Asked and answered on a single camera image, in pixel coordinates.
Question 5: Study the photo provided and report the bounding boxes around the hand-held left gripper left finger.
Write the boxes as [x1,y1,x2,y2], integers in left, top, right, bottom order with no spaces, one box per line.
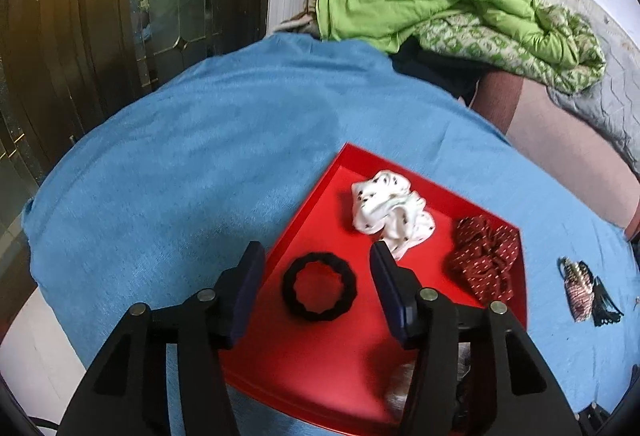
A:
[57,241,267,436]

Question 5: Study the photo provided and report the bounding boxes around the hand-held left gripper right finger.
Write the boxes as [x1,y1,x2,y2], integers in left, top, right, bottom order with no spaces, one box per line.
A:
[369,241,583,436]

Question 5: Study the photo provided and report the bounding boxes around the red tray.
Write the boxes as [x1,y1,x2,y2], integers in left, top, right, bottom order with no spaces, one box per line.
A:
[220,142,530,434]

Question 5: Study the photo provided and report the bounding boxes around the red plaid scrunchie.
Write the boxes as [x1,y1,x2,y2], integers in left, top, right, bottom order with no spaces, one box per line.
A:
[565,273,597,323]

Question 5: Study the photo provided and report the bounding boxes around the black scrunchie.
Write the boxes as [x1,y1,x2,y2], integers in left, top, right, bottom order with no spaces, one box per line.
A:
[281,252,357,323]

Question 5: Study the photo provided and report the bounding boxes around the white dotted scrunchie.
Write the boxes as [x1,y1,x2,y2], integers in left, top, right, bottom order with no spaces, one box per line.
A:
[350,170,437,261]

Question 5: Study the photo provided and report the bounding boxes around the dark red dotted scrunchie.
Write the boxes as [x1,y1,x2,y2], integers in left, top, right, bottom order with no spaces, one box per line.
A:
[446,215,518,307]

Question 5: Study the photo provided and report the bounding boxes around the grey furry hair accessory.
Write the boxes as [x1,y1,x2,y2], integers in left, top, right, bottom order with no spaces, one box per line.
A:
[385,341,476,422]

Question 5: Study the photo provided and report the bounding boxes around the blue cloth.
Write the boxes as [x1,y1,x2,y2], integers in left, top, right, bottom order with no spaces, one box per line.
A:
[22,36,640,436]

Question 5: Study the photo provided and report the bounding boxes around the pinkish brown mattress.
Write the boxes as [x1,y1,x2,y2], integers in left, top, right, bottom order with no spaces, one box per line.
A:
[472,70,640,231]

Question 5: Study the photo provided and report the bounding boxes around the black tassel hair clip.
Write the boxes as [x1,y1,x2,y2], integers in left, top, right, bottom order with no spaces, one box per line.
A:
[591,276,625,328]

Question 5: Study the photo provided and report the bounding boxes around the dark cloth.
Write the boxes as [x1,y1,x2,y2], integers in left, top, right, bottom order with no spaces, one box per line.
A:
[390,38,488,109]

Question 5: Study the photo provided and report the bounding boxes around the beige cloth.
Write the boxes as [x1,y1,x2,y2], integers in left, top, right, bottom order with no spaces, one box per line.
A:
[277,0,323,36]

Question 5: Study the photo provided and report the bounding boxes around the grey quilt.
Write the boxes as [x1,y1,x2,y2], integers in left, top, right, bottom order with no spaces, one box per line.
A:
[547,23,640,161]

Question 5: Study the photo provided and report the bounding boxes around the wooden door with glass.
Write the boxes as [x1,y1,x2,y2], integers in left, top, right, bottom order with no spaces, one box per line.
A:
[0,0,278,267]

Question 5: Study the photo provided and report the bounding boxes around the black cable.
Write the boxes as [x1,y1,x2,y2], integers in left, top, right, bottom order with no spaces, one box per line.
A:
[27,415,63,431]

